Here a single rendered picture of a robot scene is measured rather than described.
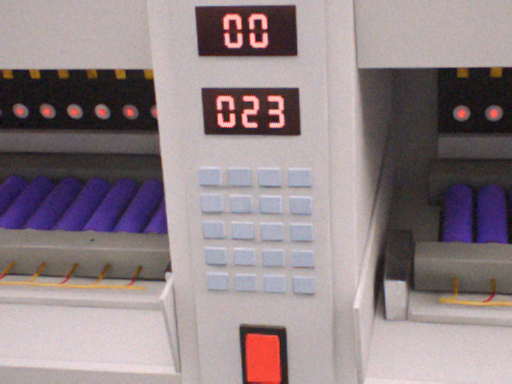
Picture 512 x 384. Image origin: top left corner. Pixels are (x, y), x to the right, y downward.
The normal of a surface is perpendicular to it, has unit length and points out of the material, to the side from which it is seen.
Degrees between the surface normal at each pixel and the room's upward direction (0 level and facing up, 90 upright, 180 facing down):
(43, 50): 105
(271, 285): 90
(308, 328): 90
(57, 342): 15
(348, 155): 90
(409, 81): 90
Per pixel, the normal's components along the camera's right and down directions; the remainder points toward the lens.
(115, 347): -0.07, -0.84
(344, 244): -0.18, 0.31
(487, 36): -0.16, 0.55
